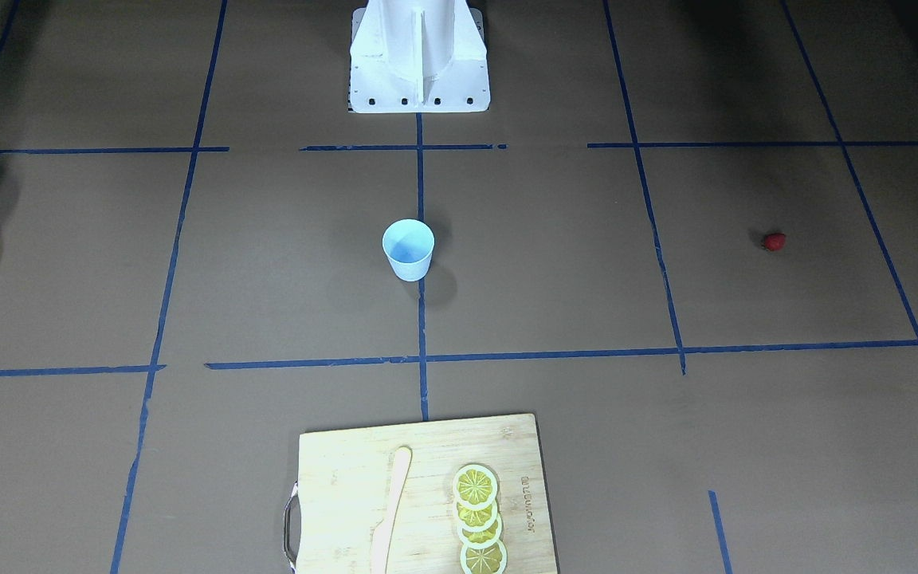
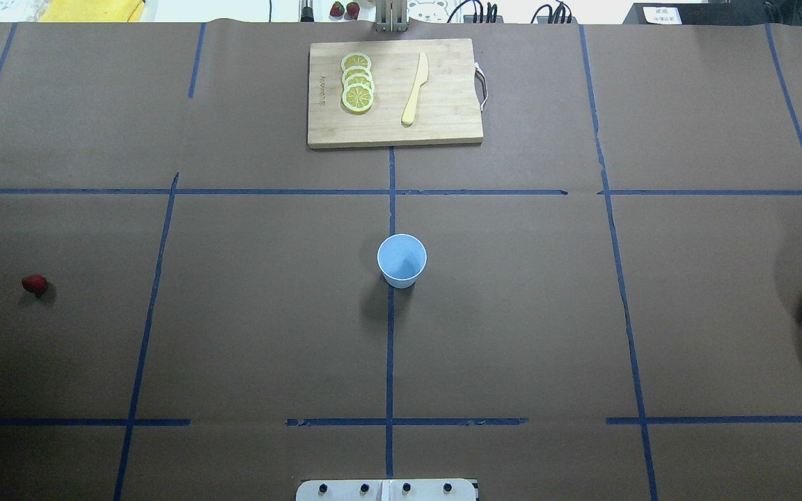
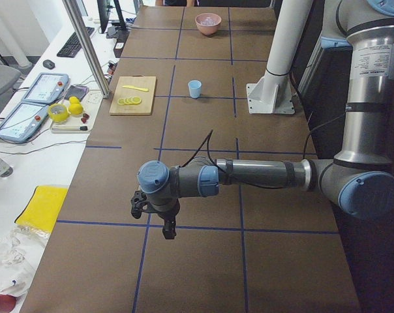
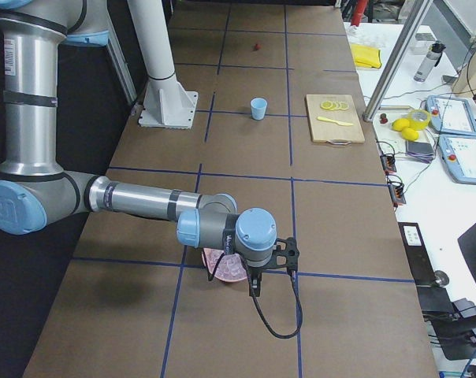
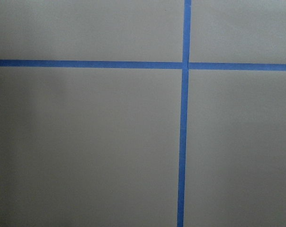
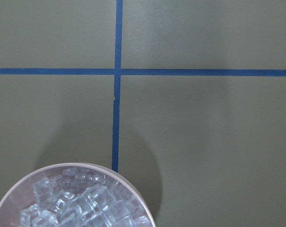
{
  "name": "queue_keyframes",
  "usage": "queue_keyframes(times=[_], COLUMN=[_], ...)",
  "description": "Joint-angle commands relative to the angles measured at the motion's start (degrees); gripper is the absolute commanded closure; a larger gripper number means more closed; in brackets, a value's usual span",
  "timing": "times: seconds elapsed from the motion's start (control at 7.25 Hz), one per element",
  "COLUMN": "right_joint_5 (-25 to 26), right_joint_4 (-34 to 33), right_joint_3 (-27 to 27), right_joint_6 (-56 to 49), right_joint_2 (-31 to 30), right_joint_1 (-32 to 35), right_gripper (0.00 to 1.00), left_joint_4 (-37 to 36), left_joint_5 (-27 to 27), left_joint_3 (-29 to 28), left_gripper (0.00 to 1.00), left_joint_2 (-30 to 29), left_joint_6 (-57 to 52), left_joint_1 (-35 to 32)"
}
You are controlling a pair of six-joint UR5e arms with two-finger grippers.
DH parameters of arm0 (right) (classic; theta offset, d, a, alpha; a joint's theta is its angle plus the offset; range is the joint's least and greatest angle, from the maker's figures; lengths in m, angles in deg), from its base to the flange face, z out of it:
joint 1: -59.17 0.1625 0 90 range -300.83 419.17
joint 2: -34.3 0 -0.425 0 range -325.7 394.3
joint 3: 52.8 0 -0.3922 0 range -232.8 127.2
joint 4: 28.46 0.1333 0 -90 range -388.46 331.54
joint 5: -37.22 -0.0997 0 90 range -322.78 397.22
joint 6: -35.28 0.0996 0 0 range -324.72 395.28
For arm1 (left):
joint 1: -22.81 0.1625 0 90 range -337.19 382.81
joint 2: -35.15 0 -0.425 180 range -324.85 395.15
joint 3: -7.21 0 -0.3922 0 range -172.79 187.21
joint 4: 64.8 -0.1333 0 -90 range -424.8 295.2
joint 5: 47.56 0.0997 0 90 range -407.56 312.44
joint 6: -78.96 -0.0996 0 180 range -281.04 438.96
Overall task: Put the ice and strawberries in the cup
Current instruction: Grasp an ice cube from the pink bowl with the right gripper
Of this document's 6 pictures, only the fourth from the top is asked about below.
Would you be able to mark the yellow tape roll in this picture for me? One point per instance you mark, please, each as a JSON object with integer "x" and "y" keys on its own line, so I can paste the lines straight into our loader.
{"x": 419, "y": 119}

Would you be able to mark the lemon slice left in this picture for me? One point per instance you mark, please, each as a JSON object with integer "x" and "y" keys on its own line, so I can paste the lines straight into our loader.
{"x": 326, "y": 105}

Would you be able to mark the aluminium frame post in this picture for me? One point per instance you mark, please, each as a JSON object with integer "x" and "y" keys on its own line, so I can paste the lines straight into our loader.
{"x": 409, "y": 29}

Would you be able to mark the dark notebook stack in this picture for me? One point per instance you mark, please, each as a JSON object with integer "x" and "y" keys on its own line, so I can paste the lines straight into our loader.
{"x": 420, "y": 151}

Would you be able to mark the upper teach pendant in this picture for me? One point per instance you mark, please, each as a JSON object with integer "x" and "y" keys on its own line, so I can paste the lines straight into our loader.
{"x": 450, "y": 115}

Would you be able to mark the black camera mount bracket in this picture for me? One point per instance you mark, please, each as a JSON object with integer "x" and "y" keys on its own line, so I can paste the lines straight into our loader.
{"x": 286, "y": 255}

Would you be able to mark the pile of clear ice cubes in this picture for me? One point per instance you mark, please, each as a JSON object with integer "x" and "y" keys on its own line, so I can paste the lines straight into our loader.
{"x": 226, "y": 264}

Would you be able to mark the whole lemon lower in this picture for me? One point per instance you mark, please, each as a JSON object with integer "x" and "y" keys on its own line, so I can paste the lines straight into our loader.
{"x": 409, "y": 134}

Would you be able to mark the whole lemon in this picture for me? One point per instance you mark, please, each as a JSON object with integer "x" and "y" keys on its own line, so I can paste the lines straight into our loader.
{"x": 400, "y": 124}
{"x": 409, "y": 134}

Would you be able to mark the light blue plastic cup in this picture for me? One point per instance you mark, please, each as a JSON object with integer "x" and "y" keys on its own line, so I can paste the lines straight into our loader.
{"x": 258, "y": 108}

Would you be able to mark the pink bowl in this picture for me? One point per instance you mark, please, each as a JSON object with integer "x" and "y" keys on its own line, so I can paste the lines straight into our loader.
{"x": 222, "y": 271}

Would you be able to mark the lower teach pendant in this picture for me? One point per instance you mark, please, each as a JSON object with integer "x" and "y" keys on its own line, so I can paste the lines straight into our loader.
{"x": 459, "y": 155}

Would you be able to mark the wooden cutting board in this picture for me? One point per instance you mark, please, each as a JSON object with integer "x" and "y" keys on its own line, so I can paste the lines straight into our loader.
{"x": 323, "y": 132}

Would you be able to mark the orange electronics board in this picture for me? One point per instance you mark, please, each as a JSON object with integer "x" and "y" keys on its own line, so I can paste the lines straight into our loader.
{"x": 396, "y": 193}
{"x": 388, "y": 163}

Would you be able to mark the orange electronics board upper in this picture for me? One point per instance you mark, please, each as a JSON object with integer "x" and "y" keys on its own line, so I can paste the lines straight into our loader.
{"x": 388, "y": 163}

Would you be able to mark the yellow cloth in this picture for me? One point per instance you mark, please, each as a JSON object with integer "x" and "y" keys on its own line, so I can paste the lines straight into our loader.
{"x": 366, "y": 56}

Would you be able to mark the orange electronics board lower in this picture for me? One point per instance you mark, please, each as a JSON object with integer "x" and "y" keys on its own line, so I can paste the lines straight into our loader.
{"x": 396, "y": 193}

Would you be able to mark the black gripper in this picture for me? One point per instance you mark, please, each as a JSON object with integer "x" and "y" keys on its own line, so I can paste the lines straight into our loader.
{"x": 254, "y": 272}

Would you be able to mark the whole lemon upper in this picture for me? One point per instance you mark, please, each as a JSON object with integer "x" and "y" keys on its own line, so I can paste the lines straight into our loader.
{"x": 400, "y": 124}

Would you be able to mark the yellow plastic knife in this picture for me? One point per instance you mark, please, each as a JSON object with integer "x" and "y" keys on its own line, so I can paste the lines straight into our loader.
{"x": 333, "y": 121}

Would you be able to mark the teach pendant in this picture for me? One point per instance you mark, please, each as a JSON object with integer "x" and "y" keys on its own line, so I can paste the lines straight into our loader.
{"x": 450, "y": 115}
{"x": 459, "y": 155}

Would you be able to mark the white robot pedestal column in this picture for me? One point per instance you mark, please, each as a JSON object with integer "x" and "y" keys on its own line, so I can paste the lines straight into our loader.
{"x": 166, "y": 103}

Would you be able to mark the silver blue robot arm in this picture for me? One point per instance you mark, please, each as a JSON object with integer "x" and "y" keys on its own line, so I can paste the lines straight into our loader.
{"x": 36, "y": 191}

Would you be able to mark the grey water bottle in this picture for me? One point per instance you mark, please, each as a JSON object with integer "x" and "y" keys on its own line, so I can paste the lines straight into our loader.
{"x": 430, "y": 61}

